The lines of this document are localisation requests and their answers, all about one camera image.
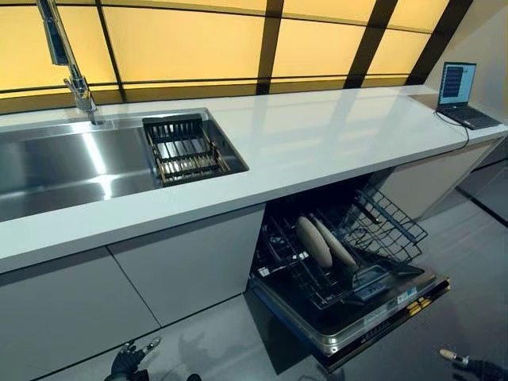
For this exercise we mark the black dish drying rack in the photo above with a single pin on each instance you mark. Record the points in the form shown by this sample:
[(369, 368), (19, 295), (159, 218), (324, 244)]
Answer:
[(186, 155)]

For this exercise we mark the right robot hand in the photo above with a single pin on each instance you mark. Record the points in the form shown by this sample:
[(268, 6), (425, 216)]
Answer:
[(484, 365)]

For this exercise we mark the open dishwasher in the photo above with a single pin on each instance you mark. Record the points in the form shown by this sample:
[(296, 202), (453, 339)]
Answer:
[(337, 329)]

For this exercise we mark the black robot left foot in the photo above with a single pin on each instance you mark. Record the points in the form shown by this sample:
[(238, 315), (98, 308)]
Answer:
[(193, 377)]

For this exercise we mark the stainless steel sink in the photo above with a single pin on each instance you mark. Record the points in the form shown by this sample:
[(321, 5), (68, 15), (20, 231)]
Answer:
[(79, 158)]

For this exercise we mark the chrome kitchen faucet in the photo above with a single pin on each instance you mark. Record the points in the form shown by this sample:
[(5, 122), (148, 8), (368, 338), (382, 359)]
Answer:
[(75, 87)]

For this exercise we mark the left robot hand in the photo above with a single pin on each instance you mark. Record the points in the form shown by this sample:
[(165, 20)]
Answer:
[(125, 363)]

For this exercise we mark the white cabinet door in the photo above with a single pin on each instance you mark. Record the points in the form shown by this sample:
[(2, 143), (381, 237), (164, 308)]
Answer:
[(436, 178), (190, 262), (71, 309)]

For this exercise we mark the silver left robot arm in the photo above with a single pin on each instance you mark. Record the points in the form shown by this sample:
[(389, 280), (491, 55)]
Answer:
[(131, 377)]

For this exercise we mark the white ceramic plate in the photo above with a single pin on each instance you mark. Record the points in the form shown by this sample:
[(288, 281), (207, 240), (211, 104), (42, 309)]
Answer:
[(313, 242), (341, 250)]

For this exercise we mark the open laptop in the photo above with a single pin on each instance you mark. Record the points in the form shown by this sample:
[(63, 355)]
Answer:
[(458, 83)]

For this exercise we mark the grey cutlery basket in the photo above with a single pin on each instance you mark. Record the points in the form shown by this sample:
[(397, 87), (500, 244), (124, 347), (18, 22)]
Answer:
[(369, 283)]

